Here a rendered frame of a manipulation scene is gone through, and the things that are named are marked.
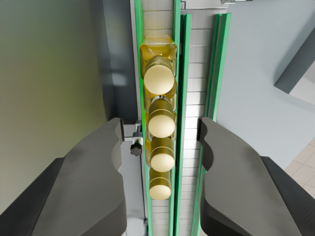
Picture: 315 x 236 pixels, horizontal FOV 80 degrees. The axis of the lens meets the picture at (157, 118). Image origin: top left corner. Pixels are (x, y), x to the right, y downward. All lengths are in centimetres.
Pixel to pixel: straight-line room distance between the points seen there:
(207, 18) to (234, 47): 20
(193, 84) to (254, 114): 33
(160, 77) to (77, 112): 14
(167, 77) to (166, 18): 29
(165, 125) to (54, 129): 13
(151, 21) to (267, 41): 37
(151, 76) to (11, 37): 12
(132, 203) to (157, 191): 49
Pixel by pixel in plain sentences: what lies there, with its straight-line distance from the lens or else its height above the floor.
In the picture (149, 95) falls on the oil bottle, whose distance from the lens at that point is 29.
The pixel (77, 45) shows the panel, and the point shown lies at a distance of 32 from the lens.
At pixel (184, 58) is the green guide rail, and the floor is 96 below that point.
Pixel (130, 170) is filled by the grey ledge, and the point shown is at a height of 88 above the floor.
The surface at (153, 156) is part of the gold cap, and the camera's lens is 26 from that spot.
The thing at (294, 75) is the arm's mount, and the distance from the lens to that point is 71.
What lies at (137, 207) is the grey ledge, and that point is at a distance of 80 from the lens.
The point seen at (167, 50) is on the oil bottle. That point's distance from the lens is 28.
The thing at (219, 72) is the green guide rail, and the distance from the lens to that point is 43.
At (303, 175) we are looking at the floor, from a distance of 239.
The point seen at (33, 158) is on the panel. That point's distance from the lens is 22.
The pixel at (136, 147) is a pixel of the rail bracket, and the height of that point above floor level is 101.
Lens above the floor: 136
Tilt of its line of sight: 62 degrees down
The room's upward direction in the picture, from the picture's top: 180 degrees clockwise
